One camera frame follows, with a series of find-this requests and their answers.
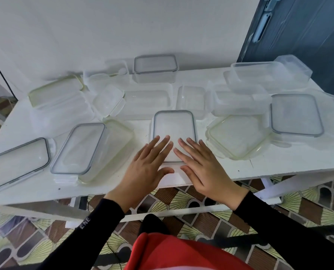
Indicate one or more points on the person's left hand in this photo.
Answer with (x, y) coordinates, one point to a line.
(144, 177)

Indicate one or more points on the large grey-rimmed clear lid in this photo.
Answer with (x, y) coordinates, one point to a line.
(296, 115)
(78, 149)
(16, 163)

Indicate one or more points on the medium grey-rimmed clear lid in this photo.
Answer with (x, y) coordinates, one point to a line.
(155, 64)
(174, 123)

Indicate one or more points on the blue-grey door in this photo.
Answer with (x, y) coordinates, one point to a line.
(310, 39)

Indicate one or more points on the person's left forearm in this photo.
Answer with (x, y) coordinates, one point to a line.
(82, 236)

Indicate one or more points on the green-lidded container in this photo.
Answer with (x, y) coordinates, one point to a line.
(147, 102)

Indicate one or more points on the red garment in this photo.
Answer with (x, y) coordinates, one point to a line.
(169, 255)

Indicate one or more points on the large green-rimmed clear lid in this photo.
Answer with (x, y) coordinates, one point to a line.
(55, 91)

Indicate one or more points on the person's right hand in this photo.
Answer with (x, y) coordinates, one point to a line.
(212, 182)

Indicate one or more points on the light blue door latch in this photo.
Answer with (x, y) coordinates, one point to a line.
(269, 4)

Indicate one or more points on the small green-rimmed clear lid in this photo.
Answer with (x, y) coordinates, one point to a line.
(108, 101)

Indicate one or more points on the green-rimmed container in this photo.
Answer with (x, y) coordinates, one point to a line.
(119, 140)

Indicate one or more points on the white table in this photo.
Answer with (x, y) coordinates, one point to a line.
(296, 163)

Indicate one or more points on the small clear container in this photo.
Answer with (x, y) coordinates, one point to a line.
(191, 102)

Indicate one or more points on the black trousers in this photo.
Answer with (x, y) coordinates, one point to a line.
(152, 225)

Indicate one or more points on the person's right forearm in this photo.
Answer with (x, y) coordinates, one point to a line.
(285, 236)

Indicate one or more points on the square green-rimmed clear lid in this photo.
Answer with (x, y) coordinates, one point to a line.
(237, 136)

